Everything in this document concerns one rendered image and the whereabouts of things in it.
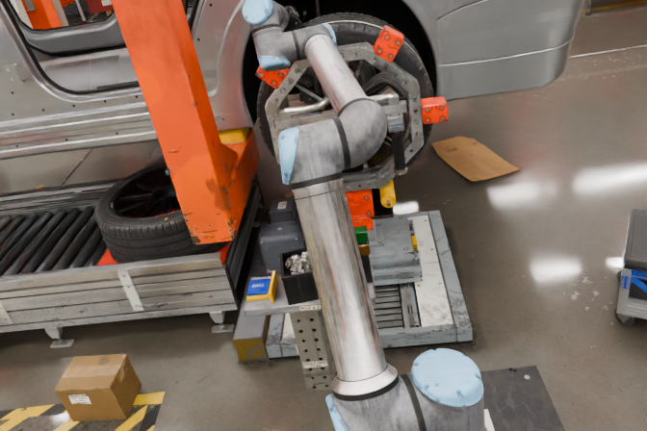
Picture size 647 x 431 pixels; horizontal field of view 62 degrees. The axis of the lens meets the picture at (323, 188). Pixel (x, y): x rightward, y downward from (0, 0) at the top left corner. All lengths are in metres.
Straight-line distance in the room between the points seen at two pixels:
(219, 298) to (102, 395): 0.55
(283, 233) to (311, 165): 1.11
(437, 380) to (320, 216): 0.43
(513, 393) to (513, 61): 1.28
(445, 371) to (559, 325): 1.12
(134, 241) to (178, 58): 0.93
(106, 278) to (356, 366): 1.44
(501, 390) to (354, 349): 0.62
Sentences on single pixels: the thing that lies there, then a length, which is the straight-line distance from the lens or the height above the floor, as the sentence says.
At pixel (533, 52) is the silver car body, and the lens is 2.36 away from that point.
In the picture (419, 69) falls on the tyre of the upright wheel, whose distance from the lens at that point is 1.98.
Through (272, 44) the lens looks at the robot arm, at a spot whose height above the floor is 1.22.
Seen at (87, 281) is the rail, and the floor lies 0.33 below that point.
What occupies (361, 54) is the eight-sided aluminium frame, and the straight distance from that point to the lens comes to 1.85.
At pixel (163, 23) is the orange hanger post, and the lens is 1.75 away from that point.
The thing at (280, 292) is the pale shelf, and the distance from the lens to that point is 1.85.
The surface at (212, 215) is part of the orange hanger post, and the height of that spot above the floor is 0.64.
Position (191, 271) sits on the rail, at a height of 0.34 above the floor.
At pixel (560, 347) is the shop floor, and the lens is 2.25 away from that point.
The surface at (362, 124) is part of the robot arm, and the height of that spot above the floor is 1.15.
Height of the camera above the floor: 1.61
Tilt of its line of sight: 29 degrees down
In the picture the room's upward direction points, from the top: 10 degrees counter-clockwise
